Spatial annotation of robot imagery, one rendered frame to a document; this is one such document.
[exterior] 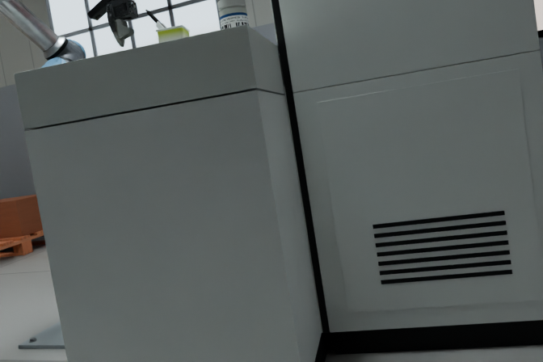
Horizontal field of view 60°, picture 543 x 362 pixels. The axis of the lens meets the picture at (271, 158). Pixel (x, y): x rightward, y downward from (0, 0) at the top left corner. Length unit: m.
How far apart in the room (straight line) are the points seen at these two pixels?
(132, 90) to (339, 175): 0.63
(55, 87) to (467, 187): 1.13
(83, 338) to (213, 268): 0.42
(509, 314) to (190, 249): 0.92
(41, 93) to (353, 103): 0.84
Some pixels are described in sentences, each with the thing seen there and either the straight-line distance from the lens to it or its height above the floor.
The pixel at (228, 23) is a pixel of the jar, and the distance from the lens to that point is 1.22.
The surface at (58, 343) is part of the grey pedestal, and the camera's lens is 2.20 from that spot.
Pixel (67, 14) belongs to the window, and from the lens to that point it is 5.14.
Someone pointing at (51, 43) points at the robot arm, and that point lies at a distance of 2.09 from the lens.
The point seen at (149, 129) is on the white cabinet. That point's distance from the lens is 1.18.
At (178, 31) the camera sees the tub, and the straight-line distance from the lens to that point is 1.32.
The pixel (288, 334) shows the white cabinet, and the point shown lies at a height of 0.24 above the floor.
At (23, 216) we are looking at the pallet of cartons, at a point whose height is 0.32.
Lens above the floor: 0.72
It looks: 3 degrees down
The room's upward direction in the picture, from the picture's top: 9 degrees counter-clockwise
